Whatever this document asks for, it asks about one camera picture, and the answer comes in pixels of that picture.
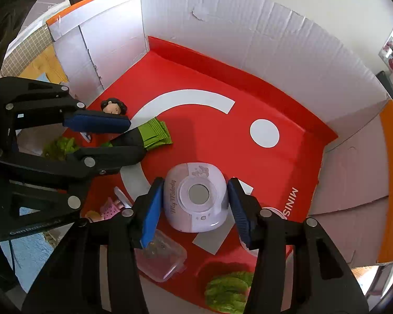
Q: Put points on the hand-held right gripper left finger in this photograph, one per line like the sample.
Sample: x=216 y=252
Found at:
x=150 y=216

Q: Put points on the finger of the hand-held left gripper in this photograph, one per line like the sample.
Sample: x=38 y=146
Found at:
x=98 y=122
x=111 y=157

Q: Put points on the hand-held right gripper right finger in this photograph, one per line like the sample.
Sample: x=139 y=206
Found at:
x=240 y=216

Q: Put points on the black-haired doll figurine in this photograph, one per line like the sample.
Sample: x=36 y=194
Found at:
x=113 y=106

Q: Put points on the blonde doll figurine pink dress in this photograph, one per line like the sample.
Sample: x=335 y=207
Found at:
x=111 y=209

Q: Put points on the clear plastic container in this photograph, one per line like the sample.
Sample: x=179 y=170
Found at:
x=163 y=261

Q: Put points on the pink rounded device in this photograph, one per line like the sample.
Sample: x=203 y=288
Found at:
x=183 y=176

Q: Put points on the orange white cardboard box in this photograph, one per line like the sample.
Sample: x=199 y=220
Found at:
x=249 y=55

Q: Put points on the light blue towel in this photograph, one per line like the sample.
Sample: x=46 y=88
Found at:
x=29 y=252

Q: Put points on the green toy lettuce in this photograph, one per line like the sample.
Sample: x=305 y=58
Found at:
x=229 y=291
x=60 y=148

